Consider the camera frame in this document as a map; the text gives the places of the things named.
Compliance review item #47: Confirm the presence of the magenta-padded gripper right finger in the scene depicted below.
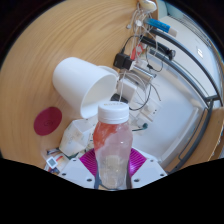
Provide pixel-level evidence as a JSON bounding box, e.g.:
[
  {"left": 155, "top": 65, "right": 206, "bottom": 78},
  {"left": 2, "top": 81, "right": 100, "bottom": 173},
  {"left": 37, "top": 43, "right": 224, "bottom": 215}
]
[{"left": 125, "top": 147, "right": 168, "bottom": 190}]

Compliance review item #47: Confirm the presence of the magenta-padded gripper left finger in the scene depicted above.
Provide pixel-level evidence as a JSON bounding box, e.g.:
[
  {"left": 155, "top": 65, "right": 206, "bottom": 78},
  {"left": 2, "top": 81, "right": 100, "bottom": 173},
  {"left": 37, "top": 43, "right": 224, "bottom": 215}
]
[{"left": 59, "top": 148, "right": 101, "bottom": 190}]

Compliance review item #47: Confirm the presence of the clear bottle with white cap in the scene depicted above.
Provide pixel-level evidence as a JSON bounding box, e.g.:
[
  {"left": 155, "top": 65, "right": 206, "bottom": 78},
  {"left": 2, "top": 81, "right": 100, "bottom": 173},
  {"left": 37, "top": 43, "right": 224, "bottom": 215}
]
[{"left": 92, "top": 100, "right": 134, "bottom": 190}]

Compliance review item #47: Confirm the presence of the small white digital clock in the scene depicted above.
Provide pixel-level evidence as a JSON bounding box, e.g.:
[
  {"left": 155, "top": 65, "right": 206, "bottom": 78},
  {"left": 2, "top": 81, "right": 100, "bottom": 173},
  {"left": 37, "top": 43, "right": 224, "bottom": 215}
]
[{"left": 45, "top": 155, "right": 59, "bottom": 169}]

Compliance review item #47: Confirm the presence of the white tissue pack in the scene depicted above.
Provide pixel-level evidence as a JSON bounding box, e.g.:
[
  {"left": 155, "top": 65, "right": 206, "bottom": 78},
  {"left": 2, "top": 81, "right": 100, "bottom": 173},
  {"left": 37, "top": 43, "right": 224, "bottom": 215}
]
[{"left": 58, "top": 118, "right": 96, "bottom": 158}]

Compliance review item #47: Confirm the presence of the flat round red coaster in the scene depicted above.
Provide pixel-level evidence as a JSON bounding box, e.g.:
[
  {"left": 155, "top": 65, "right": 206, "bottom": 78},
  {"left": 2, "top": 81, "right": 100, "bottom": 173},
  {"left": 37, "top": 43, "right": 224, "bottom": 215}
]
[{"left": 33, "top": 106, "right": 63, "bottom": 137}]

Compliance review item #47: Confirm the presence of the white power adapter box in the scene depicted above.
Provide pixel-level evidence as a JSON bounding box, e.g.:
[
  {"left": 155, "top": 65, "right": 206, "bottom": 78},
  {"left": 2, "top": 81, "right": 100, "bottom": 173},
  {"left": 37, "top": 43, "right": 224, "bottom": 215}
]
[{"left": 116, "top": 78, "right": 138, "bottom": 101}]

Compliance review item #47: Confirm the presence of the white cup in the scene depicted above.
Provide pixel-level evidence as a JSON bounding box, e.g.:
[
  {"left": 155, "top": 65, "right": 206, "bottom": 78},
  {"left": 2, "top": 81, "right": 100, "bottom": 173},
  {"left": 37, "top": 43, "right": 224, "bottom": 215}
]
[{"left": 52, "top": 56, "right": 119, "bottom": 120}]

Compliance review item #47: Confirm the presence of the black power adapter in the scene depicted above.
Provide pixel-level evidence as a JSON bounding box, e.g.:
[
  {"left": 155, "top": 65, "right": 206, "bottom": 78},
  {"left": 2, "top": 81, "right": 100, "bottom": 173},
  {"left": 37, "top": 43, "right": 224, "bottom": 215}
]
[{"left": 113, "top": 52, "right": 134, "bottom": 70}]

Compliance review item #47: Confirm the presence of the black handheld device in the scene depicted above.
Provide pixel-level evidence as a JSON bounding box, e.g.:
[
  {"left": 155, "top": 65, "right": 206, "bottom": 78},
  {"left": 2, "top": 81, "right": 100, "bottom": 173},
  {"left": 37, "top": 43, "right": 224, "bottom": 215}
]
[{"left": 141, "top": 35, "right": 177, "bottom": 60}]

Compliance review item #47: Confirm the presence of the small blue tube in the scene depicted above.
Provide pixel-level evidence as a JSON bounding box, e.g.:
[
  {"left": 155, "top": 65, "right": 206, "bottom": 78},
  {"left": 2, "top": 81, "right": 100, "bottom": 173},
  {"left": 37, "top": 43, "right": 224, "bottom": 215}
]
[{"left": 143, "top": 17, "right": 172, "bottom": 34}]

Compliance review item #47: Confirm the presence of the small cream round object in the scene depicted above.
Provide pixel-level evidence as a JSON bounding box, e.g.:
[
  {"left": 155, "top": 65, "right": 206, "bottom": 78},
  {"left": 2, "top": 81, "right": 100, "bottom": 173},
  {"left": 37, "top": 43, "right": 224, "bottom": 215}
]
[{"left": 139, "top": 0, "right": 158, "bottom": 13}]

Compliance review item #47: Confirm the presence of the grey metal desk frame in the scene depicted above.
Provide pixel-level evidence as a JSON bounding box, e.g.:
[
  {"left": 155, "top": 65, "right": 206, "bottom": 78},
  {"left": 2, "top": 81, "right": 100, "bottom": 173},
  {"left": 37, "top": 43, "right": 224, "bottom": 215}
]
[{"left": 146, "top": 26, "right": 224, "bottom": 174}]

